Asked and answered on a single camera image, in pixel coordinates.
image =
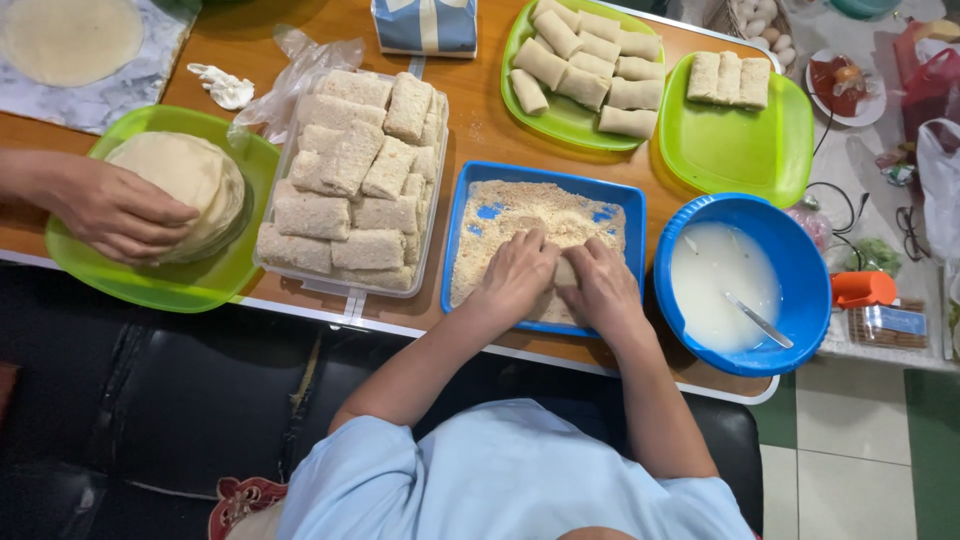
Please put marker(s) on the person's right hand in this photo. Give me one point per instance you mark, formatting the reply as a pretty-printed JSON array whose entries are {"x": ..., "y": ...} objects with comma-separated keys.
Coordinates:
[{"x": 611, "y": 296}]

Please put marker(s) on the person's left hand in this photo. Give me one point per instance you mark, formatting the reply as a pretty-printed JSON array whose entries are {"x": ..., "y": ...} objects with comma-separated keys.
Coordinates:
[{"x": 510, "y": 281}]

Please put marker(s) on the crumb-coated roll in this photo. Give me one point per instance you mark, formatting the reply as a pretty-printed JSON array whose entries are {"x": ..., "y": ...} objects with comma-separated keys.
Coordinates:
[{"x": 565, "y": 271}]

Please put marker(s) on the blue rectangular tray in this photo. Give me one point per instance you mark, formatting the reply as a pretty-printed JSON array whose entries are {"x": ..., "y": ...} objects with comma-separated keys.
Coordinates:
[{"x": 465, "y": 225}]

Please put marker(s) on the layer of breadcrumbs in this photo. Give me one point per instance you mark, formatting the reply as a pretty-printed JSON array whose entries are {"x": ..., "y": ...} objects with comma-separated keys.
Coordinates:
[{"x": 540, "y": 210}]

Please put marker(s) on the white batter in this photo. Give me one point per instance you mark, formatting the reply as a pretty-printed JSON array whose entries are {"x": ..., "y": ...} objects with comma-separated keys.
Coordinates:
[{"x": 712, "y": 277}]

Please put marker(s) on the metal spoon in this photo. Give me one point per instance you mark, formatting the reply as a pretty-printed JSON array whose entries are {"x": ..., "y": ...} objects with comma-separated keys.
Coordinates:
[{"x": 757, "y": 321}]

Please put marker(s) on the clear plastic container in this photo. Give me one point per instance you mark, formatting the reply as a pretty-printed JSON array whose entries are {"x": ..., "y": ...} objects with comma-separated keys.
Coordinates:
[{"x": 352, "y": 289}]

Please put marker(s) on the green plate with plain rolls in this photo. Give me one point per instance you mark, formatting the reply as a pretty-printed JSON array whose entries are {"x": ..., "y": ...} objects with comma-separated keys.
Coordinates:
[{"x": 570, "y": 127}]

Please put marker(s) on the green plate with breaded rolls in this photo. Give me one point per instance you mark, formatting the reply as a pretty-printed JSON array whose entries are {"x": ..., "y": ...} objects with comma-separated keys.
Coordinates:
[{"x": 735, "y": 150}]

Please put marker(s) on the pile of breaded rolls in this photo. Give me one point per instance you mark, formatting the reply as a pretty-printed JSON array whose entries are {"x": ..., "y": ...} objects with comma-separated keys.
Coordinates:
[{"x": 345, "y": 180}]

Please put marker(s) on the blue plastic bowl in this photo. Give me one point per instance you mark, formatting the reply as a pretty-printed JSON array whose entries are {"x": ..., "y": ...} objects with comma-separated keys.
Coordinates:
[{"x": 802, "y": 262}]

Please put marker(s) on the person's light blue shirt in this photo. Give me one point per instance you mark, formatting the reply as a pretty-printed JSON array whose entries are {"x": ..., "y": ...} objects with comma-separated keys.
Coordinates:
[{"x": 510, "y": 480}]

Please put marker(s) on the heap of plain rolls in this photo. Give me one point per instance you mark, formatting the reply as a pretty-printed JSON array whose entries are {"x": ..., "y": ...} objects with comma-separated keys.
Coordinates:
[{"x": 592, "y": 67}]

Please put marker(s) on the breaded roll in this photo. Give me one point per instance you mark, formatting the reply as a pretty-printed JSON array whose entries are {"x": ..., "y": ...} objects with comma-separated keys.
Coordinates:
[
  {"x": 703, "y": 76},
  {"x": 754, "y": 84},
  {"x": 729, "y": 78}
]

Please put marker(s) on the orange plastic cup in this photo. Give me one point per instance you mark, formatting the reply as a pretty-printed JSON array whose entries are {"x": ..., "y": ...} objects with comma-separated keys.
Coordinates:
[{"x": 862, "y": 289}]

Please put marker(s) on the bag of green vegetables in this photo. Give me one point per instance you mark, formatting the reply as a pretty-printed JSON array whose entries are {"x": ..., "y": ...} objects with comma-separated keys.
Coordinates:
[{"x": 876, "y": 256}]

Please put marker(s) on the blue and white gift box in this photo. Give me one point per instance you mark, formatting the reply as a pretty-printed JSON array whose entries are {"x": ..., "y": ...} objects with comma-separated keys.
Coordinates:
[{"x": 424, "y": 26}]

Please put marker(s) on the packet of biscuits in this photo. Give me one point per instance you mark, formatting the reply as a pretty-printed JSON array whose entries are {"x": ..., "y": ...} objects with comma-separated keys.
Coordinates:
[{"x": 889, "y": 326}]

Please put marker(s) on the clear plastic bag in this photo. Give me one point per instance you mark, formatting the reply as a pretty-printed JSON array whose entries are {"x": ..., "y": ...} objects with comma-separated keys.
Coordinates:
[{"x": 296, "y": 71}]

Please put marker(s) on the black eyeglasses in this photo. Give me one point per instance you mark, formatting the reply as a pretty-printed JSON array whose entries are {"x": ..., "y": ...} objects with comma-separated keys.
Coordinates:
[{"x": 909, "y": 232}]

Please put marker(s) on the basket of eggs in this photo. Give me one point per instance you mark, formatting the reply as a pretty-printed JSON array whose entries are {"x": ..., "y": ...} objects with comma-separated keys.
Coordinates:
[{"x": 761, "y": 26}]

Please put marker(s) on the red wrapped food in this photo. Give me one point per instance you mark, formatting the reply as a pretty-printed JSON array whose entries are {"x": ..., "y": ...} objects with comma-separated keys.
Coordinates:
[{"x": 836, "y": 82}]

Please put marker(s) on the white small plate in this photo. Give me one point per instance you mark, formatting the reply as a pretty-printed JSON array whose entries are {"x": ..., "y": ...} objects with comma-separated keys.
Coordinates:
[{"x": 870, "y": 109}]

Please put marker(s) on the stack of round wrappers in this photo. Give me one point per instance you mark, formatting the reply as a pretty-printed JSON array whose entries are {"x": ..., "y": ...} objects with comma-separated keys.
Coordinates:
[{"x": 202, "y": 176}]

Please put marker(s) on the green plate with wrappers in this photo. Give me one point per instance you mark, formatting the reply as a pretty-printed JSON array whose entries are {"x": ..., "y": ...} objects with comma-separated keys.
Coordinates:
[{"x": 172, "y": 289}]

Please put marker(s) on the red patterned cushion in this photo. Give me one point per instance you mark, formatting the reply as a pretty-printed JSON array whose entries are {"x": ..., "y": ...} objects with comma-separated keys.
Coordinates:
[{"x": 244, "y": 499}]

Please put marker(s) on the crumpled white tissue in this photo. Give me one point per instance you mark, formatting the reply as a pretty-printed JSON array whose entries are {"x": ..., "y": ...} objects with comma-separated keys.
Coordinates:
[{"x": 225, "y": 88}]

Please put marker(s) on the white plastic bag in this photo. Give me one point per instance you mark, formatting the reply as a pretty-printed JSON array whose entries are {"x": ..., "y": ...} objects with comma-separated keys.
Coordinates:
[{"x": 941, "y": 187}]

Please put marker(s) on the black leather bench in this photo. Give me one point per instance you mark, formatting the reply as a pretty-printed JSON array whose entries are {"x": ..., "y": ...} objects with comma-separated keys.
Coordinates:
[{"x": 150, "y": 405}]

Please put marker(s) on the teal bowl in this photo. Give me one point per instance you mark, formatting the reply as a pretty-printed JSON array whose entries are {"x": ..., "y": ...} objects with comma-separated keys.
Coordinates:
[{"x": 862, "y": 7}]

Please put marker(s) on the red plastic bag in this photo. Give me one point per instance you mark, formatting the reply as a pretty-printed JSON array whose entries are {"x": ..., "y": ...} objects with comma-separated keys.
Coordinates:
[{"x": 930, "y": 82}]

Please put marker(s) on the marble pattern board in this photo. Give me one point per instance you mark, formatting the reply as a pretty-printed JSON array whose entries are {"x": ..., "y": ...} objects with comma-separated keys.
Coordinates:
[{"x": 112, "y": 101}]

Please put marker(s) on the single round wrapper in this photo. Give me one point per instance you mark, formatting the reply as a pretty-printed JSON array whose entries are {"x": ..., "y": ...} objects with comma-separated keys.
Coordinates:
[{"x": 67, "y": 37}]

